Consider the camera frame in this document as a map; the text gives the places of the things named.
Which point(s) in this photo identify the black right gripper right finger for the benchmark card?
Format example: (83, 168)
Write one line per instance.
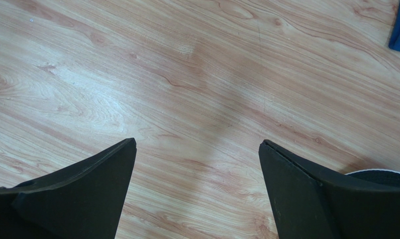
(310, 201)

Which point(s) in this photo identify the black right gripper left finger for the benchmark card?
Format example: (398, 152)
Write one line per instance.
(81, 201)

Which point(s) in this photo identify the black wide-brim hat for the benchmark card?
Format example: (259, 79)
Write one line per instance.
(378, 176)

